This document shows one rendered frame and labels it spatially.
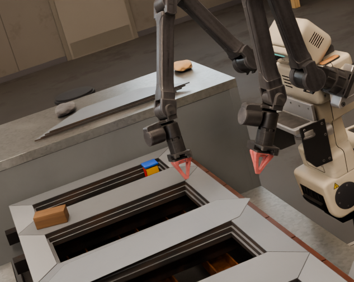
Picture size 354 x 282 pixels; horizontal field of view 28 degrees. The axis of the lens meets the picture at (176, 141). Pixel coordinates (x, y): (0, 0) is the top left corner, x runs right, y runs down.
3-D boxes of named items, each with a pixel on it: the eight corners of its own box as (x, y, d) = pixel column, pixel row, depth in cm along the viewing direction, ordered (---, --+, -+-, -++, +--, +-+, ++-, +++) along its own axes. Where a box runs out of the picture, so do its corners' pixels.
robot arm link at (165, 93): (179, -6, 244) (165, 2, 254) (164, -7, 241) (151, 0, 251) (179, 117, 241) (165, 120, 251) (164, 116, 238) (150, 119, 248)
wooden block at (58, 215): (37, 230, 259) (32, 218, 258) (39, 222, 265) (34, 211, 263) (67, 222, 259) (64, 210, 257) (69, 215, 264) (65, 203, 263)
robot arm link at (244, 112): (287, 94, 216) (273, 89, 224) (254, 89, 212) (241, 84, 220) (279, 131, 218) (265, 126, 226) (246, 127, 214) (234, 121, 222)
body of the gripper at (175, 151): (175, 160, 240) (169, 140, 240) (168, 159, 250) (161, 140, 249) (192, 154, 242) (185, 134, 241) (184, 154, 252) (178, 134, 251)
